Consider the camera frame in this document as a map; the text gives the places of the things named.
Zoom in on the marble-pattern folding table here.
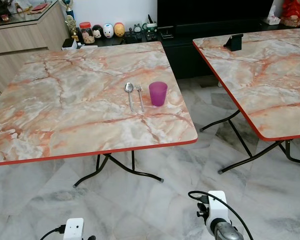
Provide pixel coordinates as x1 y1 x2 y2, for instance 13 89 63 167
192 27 300 175
0 41 199 189

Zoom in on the white tissue box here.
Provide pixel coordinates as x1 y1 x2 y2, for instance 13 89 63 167
265 14 282 26

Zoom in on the red seated figurine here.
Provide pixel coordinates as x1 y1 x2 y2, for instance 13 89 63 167
281 0 300 28

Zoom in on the black phone stand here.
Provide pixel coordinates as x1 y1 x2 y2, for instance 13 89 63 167
223 33 244 52

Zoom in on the black soundbar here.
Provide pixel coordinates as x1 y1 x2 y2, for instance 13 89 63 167
175 22 270 35

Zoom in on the black flat-screen television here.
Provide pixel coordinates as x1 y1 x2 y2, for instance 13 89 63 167
157 0 276 27

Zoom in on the purple plastic cup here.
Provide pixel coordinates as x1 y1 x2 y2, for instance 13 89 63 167
149 81 169 107

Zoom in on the silver metal fork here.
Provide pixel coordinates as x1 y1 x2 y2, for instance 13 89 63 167
135 83 146 113

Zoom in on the green white pen mug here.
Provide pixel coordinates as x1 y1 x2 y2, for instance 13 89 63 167
144 15 159 41

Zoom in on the silver metal spoon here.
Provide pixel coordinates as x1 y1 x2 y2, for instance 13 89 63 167
124 82 136 113

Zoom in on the grey cat figurine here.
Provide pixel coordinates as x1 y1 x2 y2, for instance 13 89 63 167
130 22 143 36

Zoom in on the orange egg toy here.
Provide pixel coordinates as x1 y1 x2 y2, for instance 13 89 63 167
113 22 126 38

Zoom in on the white egg toy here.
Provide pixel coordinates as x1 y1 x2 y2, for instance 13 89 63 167
102 23 115 39

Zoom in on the black-haired egg toy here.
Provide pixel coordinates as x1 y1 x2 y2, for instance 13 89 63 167
92 24 104 40

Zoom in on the red-lidded clear jar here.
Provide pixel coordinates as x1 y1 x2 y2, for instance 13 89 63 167
79 22 95 45

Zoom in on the small white box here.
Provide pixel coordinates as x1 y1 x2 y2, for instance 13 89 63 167
62 39 78 50

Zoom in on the small gold trophy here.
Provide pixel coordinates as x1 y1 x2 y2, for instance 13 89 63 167
65 15 81 42

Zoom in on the tall silver blue trophy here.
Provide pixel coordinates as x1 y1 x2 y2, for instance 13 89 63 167
61 0 77 18

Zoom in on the flat red packet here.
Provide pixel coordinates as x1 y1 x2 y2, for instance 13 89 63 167
31 4 50 13

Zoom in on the white robed statue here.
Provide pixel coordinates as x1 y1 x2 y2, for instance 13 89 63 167
10 0 31 14

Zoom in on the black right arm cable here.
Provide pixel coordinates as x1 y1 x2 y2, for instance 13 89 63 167
188 190 254 240

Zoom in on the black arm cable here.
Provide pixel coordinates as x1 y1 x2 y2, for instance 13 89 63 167
39 226 66 240
188 190 254 240

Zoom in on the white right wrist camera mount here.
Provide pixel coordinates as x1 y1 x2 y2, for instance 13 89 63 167
197 190 232 223

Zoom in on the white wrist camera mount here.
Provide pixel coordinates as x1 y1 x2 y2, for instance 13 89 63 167
197 190 232 223
63 218 85 240

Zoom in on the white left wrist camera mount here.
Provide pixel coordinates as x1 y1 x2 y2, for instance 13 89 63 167
63 218 85 240

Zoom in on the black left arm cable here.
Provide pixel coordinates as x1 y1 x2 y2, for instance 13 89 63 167
39 226 66 240

